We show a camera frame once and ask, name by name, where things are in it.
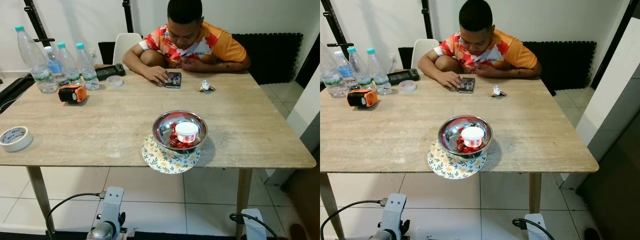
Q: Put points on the white lidded paper cup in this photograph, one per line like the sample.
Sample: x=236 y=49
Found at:
x=187 y=131
x=472 y=136

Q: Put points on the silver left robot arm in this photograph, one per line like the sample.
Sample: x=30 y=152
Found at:
x=102 y=232
x=385 y=235

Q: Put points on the white floral plate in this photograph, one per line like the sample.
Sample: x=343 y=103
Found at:
x=165 y=162
x=450 y=169

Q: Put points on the red candy packets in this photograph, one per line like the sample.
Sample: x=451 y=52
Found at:
x=176 y=142
x=462 y=147

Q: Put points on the light wooden table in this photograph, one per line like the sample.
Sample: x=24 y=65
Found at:
x=100 y=125
x=400 y=130

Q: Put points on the shiny steel bowl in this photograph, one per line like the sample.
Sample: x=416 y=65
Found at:
x=452 y=131
x=167 y=125

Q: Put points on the black slipper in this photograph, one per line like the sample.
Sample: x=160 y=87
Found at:
x=592 y=235
x=298 y=233

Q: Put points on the orange and black device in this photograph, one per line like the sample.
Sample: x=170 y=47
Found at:
x=72 y=94
x=362 y=98

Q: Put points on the white tape roll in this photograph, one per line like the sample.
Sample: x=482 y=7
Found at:
x=6 y=142

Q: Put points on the black handheld controller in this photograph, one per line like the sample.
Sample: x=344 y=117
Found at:
x=402 y=76
x=110 y=71

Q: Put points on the black smartphone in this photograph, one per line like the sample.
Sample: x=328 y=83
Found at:
x=467 y=85
x=174 y=80

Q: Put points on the small green label water bottle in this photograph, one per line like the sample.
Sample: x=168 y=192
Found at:
x=87 y=70
x=69 y=65
x=379 y=75
x=360 y=70

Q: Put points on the small crumpled foil wrapper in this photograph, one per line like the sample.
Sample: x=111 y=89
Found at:
x=498 y=91
x=206 y=86

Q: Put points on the small blue label water bottle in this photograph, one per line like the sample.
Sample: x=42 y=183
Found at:
x=54 y=65
x=345 y=70

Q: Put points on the large clear water bottle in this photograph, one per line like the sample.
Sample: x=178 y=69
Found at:
x=36 y=65
x=332 y=75

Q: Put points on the small black foam piece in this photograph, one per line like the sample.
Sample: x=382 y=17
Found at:
x=106 y=52
x=405 y=57

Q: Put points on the long black floor bar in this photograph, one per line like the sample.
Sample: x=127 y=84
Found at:
x=15 y=90

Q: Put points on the white plastic chair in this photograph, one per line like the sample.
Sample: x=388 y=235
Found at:
x=422 y=52
x=125 y=47

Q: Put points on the boy in orange shirt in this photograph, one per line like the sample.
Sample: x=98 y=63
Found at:
x=185 y=35
x=477 y=42

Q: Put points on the plain black pole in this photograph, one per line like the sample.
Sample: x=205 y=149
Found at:
x=128 y=15
x=426 y=17

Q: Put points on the large black foam mat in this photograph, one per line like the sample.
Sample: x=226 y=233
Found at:
x=565 y=62
x=272 y=55

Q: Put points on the black stand pole with clamp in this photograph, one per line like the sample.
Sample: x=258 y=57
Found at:
x=332 y=20
x=35 y=20

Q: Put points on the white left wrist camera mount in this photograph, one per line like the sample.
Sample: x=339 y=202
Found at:
x=112 y=202
x=395 y=210

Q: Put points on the black door frame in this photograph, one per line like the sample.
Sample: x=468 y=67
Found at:
x=615 y=45
x=311 y=65

